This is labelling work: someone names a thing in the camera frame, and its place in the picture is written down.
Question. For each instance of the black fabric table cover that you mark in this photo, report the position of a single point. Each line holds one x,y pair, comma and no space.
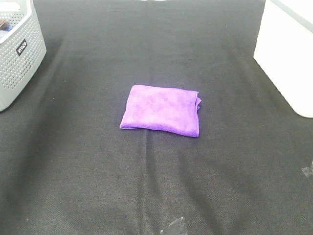
66,167

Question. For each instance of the brown cloth in basket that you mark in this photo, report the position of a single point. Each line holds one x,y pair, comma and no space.
3,24

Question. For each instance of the clear tape piece front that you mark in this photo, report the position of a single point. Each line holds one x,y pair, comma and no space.
176,227

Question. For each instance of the blue cloth in basket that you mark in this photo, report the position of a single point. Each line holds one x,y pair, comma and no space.
4,31

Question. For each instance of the grey perforated plastic basket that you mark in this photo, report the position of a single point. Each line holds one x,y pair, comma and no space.
21,50

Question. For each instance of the white storage box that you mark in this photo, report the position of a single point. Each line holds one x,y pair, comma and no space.
284,51

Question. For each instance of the clear tape piece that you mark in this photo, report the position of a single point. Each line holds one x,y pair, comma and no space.
308,171
176,227

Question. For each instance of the purple microfiber towel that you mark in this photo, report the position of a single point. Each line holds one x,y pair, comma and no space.
164,109

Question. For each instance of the clear tape piece right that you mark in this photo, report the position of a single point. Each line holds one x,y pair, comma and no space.
308,171

